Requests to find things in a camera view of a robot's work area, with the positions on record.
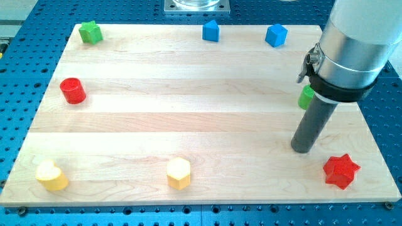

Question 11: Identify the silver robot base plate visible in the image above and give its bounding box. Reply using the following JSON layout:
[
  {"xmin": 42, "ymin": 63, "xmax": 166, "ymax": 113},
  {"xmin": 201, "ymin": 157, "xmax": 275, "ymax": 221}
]
[{"xmin": 163, "ymin": 0, "xmax": 231, "ymax": 14}]

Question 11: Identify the yellow heart block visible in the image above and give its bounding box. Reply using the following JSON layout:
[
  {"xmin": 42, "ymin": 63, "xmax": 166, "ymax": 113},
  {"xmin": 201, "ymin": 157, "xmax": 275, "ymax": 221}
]
[{"xmin": 35, "ymin": 159, "xmax": 69, "ymax": 191}]

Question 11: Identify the red star block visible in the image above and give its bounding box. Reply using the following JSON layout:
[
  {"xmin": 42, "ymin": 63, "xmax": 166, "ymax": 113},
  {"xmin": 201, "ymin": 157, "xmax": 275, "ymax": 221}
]
[{"xmin": 323, "ymin": 154, "xmax": 361, "ymax": 190}]

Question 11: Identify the yellow hexagon block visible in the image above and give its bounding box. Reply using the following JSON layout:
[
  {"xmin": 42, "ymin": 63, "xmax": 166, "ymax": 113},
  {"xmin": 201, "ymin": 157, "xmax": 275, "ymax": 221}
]
[{"xmin": 166, "ymin": 157, "xmax": 191, "ymax": 190}]

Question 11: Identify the blue cube block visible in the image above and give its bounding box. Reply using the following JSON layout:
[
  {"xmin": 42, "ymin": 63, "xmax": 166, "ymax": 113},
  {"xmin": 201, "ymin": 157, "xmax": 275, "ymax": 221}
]
[{"xmin": 265, "ymin": 24, "xmax": 288, "ymax": 47}]

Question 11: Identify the red cylinder block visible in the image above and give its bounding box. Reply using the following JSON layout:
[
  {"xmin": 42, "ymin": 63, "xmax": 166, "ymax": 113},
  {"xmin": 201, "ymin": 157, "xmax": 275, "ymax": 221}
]
[{"xmin": 60, "ymin": 78, "xmax": 86, "ymax": 104}]

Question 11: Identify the wooden board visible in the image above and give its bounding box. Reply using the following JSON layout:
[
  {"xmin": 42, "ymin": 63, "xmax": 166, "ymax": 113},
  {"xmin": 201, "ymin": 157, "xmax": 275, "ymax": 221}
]
[{"xmin": 1, "ymin": 24, "xmax": 401, "ymax": 207}]

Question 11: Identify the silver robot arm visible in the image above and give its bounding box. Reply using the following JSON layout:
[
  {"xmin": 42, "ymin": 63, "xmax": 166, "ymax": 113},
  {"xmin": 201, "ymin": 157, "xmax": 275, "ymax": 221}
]
[{"xmin": 297, "ymin": 0, "xmax": 401, "ymax": 102}]

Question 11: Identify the green star block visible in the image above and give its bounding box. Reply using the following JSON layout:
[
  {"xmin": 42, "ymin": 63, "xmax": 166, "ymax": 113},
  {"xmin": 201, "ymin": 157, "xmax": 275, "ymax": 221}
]
[{"xmin": 79, "ymin": 21, "xmax": 103, "ymax": 45}]

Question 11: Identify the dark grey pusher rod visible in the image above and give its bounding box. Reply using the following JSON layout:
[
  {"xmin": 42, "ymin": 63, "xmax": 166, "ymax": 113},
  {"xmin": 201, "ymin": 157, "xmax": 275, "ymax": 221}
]
[{"xmin": 291, "ymin": 95, "xmax": 338, "ymax": 154}]

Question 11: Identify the green cylinder block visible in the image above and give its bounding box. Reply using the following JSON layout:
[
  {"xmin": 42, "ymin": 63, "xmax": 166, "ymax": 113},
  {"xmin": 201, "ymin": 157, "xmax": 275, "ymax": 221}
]
[{"xmin": 298, "ymin": 85, "xmax": 315, "ymax": 110}]

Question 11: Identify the blue pentagon block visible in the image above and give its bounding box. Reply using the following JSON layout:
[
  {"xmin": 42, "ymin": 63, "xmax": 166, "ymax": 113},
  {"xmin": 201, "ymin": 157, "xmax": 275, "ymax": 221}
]
[{"xmin": 202, "ymin": 20, "xmax": 220, "ymax": 42}]

